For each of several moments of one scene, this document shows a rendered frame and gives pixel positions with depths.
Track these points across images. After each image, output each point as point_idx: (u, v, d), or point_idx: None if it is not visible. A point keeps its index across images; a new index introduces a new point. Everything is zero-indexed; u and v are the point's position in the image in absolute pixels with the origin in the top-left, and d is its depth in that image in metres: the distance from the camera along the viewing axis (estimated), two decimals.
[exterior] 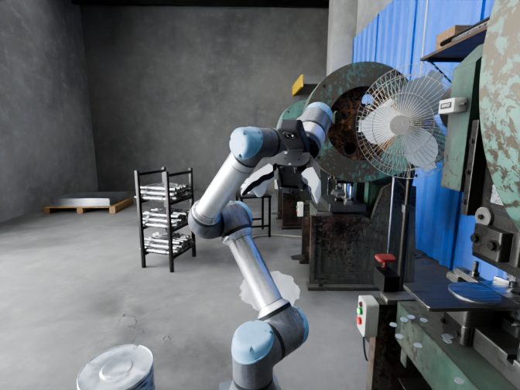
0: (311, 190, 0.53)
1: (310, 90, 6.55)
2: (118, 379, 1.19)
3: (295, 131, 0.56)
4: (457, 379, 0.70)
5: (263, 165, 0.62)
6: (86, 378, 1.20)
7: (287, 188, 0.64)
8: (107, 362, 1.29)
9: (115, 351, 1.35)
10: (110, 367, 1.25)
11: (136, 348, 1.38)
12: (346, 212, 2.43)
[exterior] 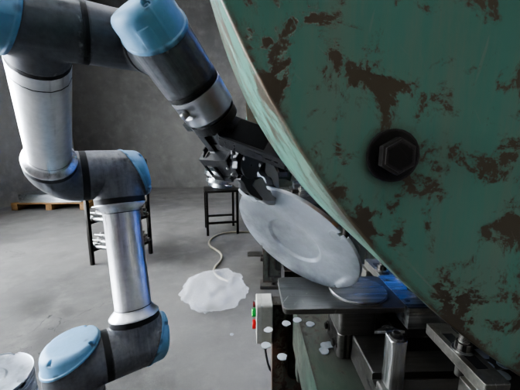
0: None
1: None
2: (266, 227, 0.65)
3: None
4: None
5: (254, 192, 0.48)
6: (300, 269, 0.69)
7: None
8: (319, 261, 0.61)
9: (344, 265, 0.55)
10: (299, 247, 0.63)
11: (333, 233, 0.50)
12: None
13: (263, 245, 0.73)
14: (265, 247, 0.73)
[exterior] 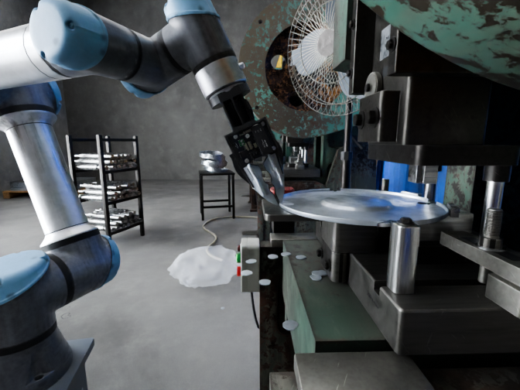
0: (271, 192, 0.55)
1: None
2: (324, 198, 0.60)
3: None
4: (289, 323, 0.41)
5: (278, 157, 0.54)
6: (385, 196, 0.62)
7: (265, 154, 0.47)
8: (395, 206, 0.52)
9: (422, 214, 0.46)
10: (367, 199, 0.55)
11: None
12: (298, 178, 2.13)
13: (335, 191, 0.68)
14: (339, 192, 0.67)
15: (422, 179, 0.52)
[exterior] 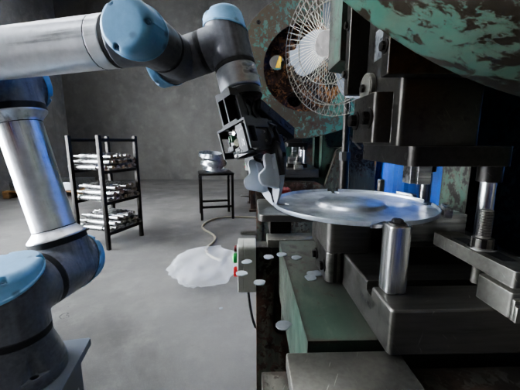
0: (275, 191, 0.55)
1: None
2: (387, 210, 0.49)
3: None
4: (282, 323, 0.41)
5: (283, 158, 0.53)
6: (309, 213, 0.48)
7: (248, 152, 0.50)
8: (314, 201, 0.57)
9: (303, 196, 0.63)
10: (338, 202, 0.54)
11: None
12: (296, 178, 2.14)
13: None
14: (371, 223, 0.42)
15: (416, 180, 0.52)
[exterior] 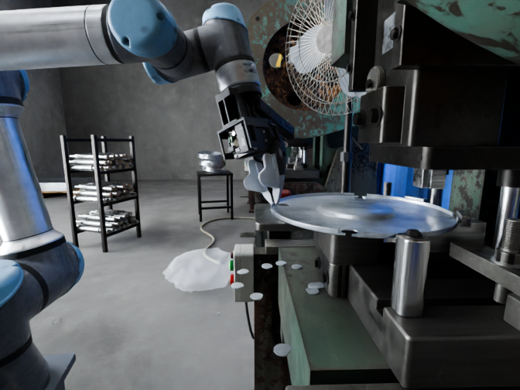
0: (274, 191, 0.55)
1: None
2: (388, 206, 0.52)
3: None
4: (280, 347, 0.36)
5: (283, 158, 0.53)
6: (408, 229, 0.39)
7: (248, 152, 0.50)
8: (336, 217, 0.45)
9: (295, 216, 0.46)
10: (361, 210, 0.47)
11: None
12: (296, 179, 2.09)
13: (448, 217, 0.45)
14: (445, 218, 0.44)
15: (429, 184, 0.47)
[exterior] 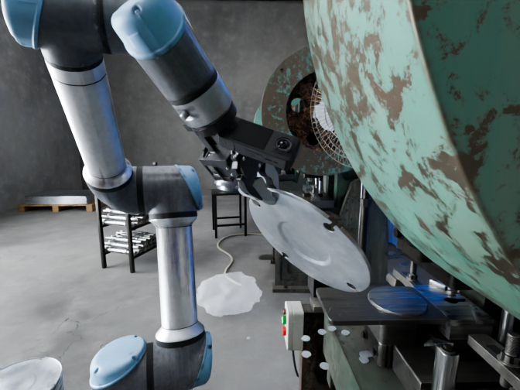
0: None
1: None
2: (314, 264, 0.64)
3: None
4: None
5: (254, 192, 0.48)
6: (351, 259, 0.51)
7: None
8: (305, 227, 0.55)
9: (282, 203, 0.54)
10: (313, 241, 0.58)
11: None
12: None
13: None
14: None
15: None
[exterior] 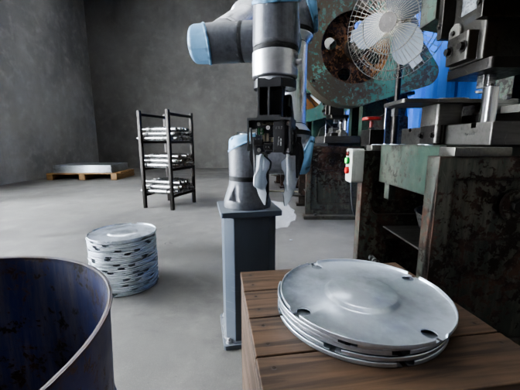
0: (268, 190, 0.55)
1: None
2: (405, 300, 0.50)
3: None
4: (427, 144, 0.79)
5: (299, 161, 0.53)
6: (354, 330, 0.42)
7: (277, 152, 0.47)
8: (325, 295, 0.52)
9: (299, 282, 0.57)
10: (355, 295, 0.51)
11: None
12: (340, 144, 2.52)
13: None
14: None
15: (487, 84, 0.90)
